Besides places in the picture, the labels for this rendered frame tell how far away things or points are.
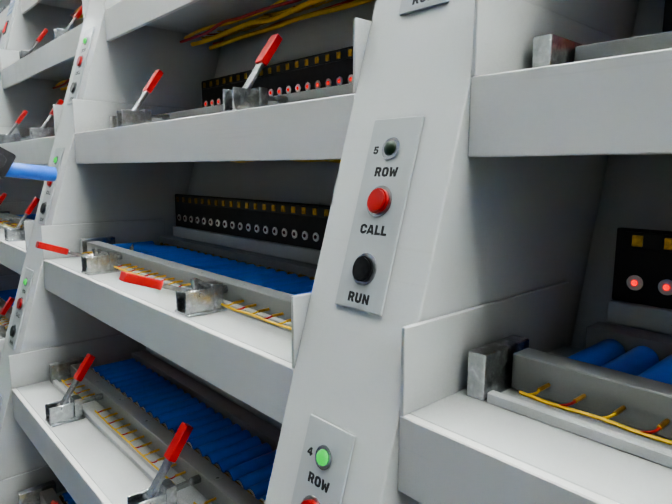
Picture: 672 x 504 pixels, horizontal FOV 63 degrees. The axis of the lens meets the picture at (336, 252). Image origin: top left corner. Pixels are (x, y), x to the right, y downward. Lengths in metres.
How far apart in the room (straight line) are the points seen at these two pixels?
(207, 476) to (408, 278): 0.34
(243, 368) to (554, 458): 0.24
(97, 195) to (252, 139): 0.48
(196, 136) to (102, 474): 0.37
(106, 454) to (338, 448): 0.41
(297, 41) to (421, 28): 0.50
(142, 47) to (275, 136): 0.55
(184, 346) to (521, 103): 0.35
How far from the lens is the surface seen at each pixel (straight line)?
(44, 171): 0.78
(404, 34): 0.39
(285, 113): 0.46
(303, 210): 0.66
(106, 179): 0.94
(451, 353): 0.34
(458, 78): 0.34
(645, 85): 0.29
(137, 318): 0.61
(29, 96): 1.65
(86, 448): 0.73
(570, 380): 0.34
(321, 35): 0.82
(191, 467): 0.61
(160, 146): 0.65
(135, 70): 0.98
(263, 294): 0.50
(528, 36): 0.39
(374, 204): 0.34
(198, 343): 0.49
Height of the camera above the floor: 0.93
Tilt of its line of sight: 3 degrees up
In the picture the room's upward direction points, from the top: 12 degrees clockwise
